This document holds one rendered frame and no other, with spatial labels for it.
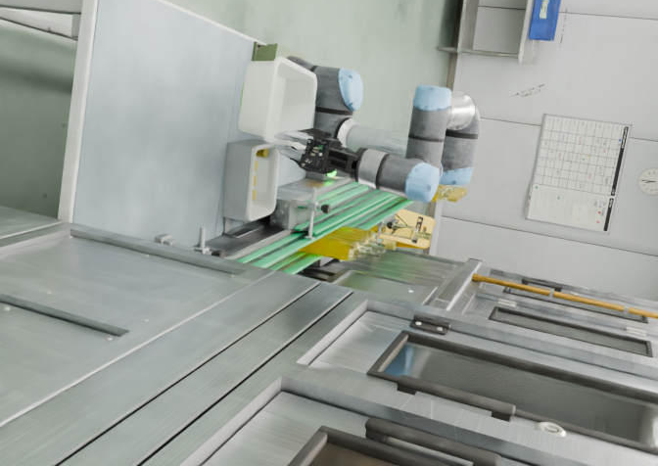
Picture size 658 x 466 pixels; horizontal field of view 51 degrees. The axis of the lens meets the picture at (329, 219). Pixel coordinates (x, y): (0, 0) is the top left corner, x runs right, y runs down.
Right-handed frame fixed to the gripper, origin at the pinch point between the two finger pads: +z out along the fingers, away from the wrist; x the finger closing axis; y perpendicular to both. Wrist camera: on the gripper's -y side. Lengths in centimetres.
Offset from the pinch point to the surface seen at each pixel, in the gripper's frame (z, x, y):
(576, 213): -59, 48, -665
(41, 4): 56, -15, 15
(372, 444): -49, 23, 65
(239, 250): 20, 36, -34
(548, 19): 21, -133, -584
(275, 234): 20, 33, -55
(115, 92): 36.5, -0.8, 10.3
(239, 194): 28, 22, -42
